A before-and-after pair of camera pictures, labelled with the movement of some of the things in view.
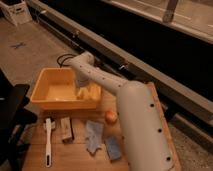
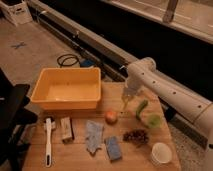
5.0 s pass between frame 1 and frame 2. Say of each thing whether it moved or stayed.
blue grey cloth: stayed
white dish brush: stayed
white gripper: moved
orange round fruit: stayed
